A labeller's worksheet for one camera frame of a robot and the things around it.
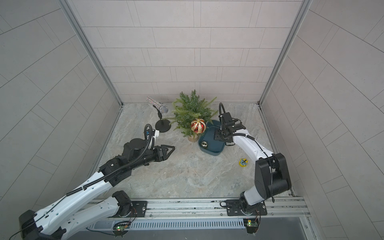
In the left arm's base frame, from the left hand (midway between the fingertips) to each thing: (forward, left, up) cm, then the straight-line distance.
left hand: (174, 148), depth 70 cm
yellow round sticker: (+1, -37, -18) cm, 42 cm away
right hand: (+15, -23, -12) cm, 30 cm away
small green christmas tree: (+16, -7, +11) cm, 21 cm away
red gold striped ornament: (+6, -11, +11) cm, 17 cm away
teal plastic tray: (+10, -22, -17) cm, 29 cm away
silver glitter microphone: (+23, +9, +3) cm, 25 cm away
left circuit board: (-29, +22, -17) cm, 40 cm away
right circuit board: (-28, -36, -21) cm, 50 cm away
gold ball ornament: (+11, -15, -16) cm, 24 cm away
